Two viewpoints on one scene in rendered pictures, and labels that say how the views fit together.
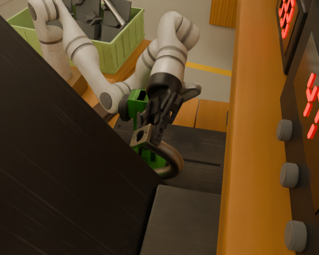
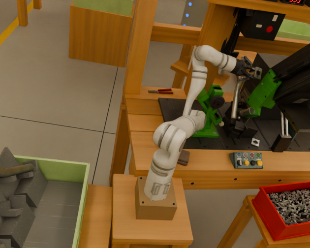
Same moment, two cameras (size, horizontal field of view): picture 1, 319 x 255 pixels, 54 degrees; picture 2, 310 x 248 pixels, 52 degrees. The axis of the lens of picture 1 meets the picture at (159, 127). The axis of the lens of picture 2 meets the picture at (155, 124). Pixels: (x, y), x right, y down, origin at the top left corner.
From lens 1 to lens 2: 1.93 m
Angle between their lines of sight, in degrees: 81
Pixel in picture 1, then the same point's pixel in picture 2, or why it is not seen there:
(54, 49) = not seen: hidden behind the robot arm
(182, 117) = (151, 120)
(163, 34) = (215, 54)
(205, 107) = (135, 110)
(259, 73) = (304, 7)
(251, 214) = not seen: outside the picture
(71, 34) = (188, 121)
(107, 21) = (10, 192)
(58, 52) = not seen: hidden behind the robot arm
